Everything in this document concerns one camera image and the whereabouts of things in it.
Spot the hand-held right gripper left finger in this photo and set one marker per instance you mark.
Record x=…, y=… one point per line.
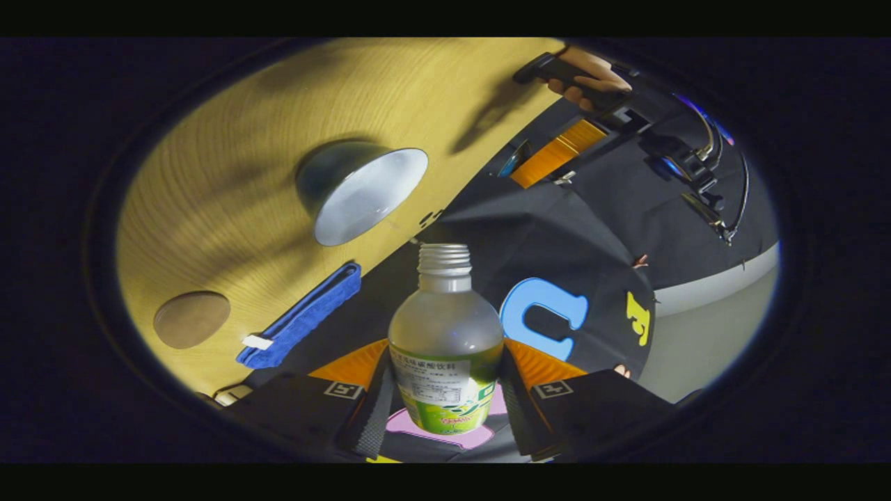
x=376, y=421

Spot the black backdrop cloth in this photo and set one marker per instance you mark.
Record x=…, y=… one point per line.
x=557, y=229

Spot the round brown coaster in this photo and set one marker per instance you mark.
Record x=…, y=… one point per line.
x=191, y=320

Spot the teal teacup white inside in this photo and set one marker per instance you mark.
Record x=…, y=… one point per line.
x=362, y=195

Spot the silver green-label water bottle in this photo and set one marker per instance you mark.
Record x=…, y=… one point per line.
x=445, y=327

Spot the blue towel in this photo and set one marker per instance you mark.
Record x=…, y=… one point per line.
x=306, y=316

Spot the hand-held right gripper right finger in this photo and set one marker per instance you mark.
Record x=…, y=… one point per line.
x=518, y=417

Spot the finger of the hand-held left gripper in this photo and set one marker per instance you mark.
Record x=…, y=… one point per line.
x=557, y=153

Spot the red backdrop clip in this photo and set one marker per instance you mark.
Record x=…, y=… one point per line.
x=640, y=262

